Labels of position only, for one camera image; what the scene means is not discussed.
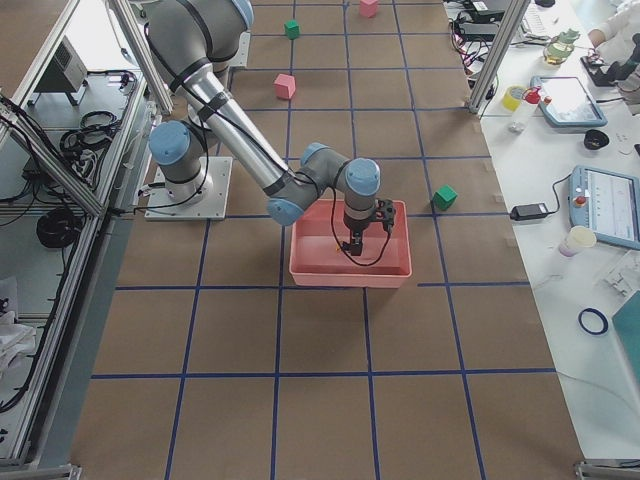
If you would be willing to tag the white paper cup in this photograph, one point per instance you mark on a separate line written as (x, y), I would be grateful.
(577, 240)

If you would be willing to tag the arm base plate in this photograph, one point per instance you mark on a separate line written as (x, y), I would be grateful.
(204, 197)

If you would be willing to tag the aluminium frame post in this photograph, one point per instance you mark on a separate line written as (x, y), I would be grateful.
(506, 31)

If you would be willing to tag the black power adapter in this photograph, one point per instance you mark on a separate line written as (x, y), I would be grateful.
(526, 212)

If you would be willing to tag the pink cube centre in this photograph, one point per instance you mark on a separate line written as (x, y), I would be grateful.
(284, 86)

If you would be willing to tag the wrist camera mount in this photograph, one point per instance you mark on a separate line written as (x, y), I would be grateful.
(385, 214)

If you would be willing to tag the green cube near bin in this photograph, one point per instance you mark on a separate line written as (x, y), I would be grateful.
(444, 197)

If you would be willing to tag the pink cube far left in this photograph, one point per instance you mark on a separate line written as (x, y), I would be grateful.
(368, 8)

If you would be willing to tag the pink cube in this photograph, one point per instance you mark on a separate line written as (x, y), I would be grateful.
(368, 8)
(284, 86)

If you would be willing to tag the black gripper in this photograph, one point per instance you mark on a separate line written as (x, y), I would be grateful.
(356, 226)

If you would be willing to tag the yellow tape roll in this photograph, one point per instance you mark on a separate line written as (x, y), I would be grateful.
(513, 97)

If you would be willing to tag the blue teach pendant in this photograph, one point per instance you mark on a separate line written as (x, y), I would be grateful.
(571, 105)

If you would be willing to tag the green cube front left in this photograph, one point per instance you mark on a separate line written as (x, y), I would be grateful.
(291, 29)

